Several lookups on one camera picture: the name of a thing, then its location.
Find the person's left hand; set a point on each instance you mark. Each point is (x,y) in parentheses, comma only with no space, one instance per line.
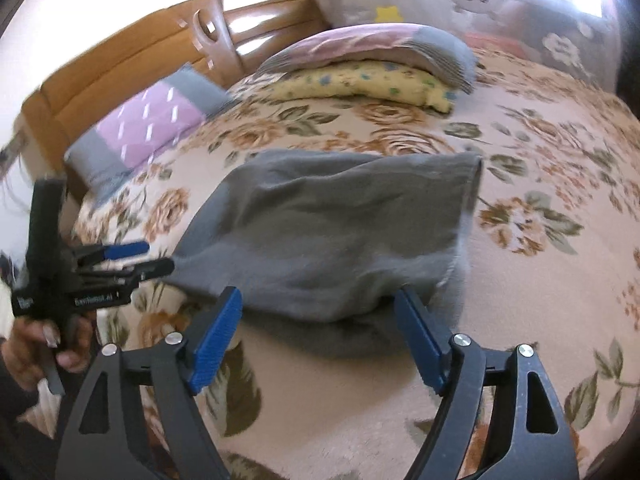
(29,340)

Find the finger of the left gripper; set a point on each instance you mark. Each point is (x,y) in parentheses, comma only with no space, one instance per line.
(130,276)
(91,255)

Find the wooden headboard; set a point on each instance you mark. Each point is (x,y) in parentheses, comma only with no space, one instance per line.
(225,40)

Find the floral bed blanket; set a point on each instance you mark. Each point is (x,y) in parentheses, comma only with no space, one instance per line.
(553,262)

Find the grey pants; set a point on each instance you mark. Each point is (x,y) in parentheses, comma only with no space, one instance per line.
(318,237)

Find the purple grey pillow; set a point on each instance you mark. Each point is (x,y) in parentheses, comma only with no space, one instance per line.
(129,137)

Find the grey mesh bed rail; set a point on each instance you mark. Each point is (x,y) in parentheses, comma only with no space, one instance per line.
(553,33)

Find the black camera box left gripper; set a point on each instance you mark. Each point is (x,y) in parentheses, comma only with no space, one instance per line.
(45,254)

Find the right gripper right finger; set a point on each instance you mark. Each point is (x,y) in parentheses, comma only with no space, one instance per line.
(527,437)

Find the yellow dotted pillow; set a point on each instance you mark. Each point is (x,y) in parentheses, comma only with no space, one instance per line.
(387,81)

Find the pink grey pillow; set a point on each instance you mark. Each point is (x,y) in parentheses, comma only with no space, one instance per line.
(420,46)

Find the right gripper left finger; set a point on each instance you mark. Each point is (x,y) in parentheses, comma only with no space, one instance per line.
(108,433)

